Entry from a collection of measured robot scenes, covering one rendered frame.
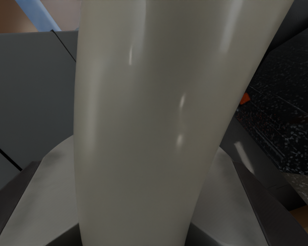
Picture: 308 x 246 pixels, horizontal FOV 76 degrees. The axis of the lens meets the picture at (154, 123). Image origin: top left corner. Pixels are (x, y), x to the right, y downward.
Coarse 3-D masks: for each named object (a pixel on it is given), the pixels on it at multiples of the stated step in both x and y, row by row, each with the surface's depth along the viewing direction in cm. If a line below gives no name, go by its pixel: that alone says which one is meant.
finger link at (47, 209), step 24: (72, 144) 9; (48, 168) 8; (72, 168) 8; (24, 192) 7; (48, 192) 7; (72, 192) 7; (24, 216) 6; (48, 216) 6; (72, 216) 6; (0, 240) 5; (24, 240) 5; (48, 240) 5; (72, 240) 6
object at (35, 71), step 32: (32, 32) 45; (64, 32) 58; (0, 64) 32; (32, 64) 39; (64, 64) 50; (0, 96) 30; (32, 96) 35; (64, 96) 44; (0, 128) 27; (32, 128) 32; (64, 128) 39; (0, 160) 25; (32, 160) 29
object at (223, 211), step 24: (216, 168) 8; (216, 192) 7; (240, 192) 7; (192, 216) 6; (216, 216) 6; (240, 216) 6; (192, 240) 6; (216, 240) 6; (240, 240) 6; (264, 240) 6
